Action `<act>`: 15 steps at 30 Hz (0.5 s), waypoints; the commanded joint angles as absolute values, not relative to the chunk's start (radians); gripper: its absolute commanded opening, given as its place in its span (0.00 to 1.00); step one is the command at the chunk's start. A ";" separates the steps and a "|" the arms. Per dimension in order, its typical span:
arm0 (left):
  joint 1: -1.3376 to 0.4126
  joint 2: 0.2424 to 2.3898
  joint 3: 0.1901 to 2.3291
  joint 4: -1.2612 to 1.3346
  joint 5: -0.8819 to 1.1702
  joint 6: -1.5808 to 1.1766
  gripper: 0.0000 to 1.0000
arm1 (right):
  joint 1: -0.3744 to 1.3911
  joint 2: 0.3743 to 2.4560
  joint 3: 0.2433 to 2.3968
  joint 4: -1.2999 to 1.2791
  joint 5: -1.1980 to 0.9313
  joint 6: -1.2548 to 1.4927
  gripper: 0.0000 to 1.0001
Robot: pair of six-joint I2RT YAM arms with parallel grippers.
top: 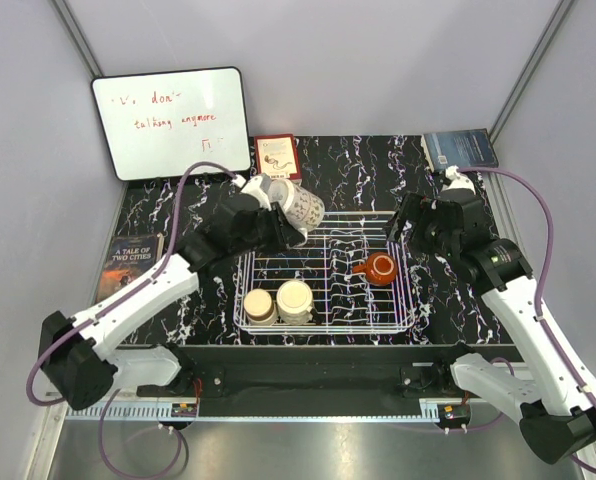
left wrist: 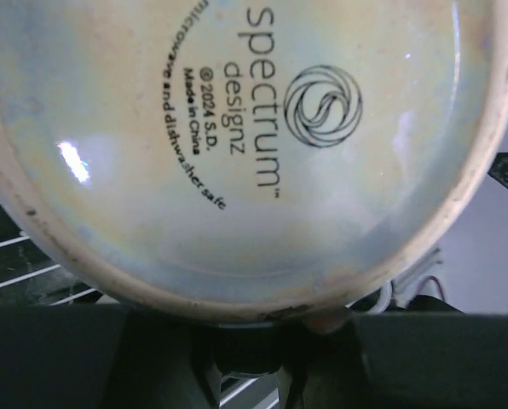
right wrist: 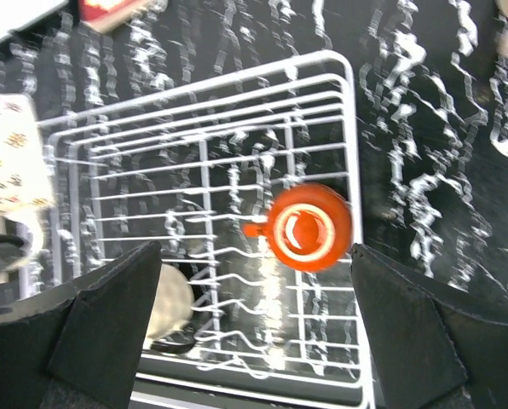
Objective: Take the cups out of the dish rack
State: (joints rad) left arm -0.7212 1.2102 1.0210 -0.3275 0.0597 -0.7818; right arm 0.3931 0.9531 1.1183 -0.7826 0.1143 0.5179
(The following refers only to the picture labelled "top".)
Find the brown and cream cup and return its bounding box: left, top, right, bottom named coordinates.
left=244, top=289, right=278, bottom=327

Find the white wire dish rack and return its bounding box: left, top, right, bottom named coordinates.
left=233, top=211, right=414, bottom=336

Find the red and white book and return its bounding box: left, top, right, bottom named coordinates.
left=254, top=134, right=302, bottom=184

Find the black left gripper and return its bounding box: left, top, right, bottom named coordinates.
left=232, top=202, right=306, bottom=258

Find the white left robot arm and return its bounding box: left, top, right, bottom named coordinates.
left=32, top=194, right=310, bottom=411

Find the Tale of Two Cities book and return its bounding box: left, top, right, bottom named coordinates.
left=95, top=233, right=164, bottom=303

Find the grey slotted cable duct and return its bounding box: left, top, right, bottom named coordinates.
left=67, top=402, right=472, bottom=424

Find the floral iridescent white mug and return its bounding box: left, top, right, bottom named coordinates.
left=268, top=179, right=325, bottom=239

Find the orange ceramic mug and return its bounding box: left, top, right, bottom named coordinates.
left=352, top=252, right=398, bottom=287

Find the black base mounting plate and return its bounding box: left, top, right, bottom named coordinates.
left=137, top=344, right=473, bottom=419

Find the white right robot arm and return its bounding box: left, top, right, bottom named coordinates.
left=384, top=188, right=596, bottom=464

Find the dark blue book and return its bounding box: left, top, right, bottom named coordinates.
left=421, top=129, right=499, bottom=171

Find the white dry-erase board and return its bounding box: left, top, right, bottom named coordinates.
left=91, top=67, right=251, bottom=181

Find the cream ribbed mug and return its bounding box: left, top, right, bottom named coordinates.
left=276, top=279, right=314, bottom=326

